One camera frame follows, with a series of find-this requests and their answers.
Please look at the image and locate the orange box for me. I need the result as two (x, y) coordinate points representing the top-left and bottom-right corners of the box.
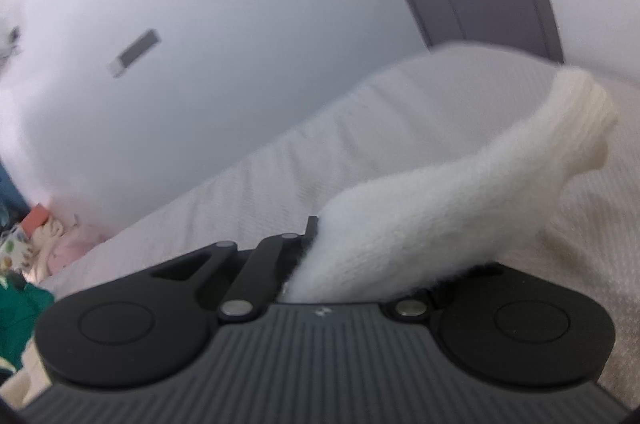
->
(25, 204), (51, 232)

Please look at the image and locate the beige fuzzy sock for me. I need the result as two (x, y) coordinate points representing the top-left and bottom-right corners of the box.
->
(285, 66), (621, 305)

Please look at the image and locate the pink cloth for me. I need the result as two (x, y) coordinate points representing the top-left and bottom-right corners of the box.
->
(47, 216), (121, 270)

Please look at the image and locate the cream plush cloth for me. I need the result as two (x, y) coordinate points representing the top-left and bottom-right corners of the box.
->
(27, 221), (68, 280)

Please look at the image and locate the grey wall panel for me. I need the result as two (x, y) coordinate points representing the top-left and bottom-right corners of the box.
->
(107, 29), (161, 79)

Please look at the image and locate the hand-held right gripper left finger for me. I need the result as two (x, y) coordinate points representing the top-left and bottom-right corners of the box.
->
(147, 216), (321, 322)

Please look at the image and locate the printed white bag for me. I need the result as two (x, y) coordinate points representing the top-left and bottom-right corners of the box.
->
(0, 224), (33, 275)

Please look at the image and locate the green garment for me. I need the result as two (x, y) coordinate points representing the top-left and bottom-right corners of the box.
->
(0, 281), (56, 370)

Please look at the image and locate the white bed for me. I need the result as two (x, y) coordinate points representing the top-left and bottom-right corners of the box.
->
(0, 41), (640, 410)

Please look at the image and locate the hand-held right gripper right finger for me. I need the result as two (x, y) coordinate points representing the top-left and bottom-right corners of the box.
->
(382, 263), (506, 320)

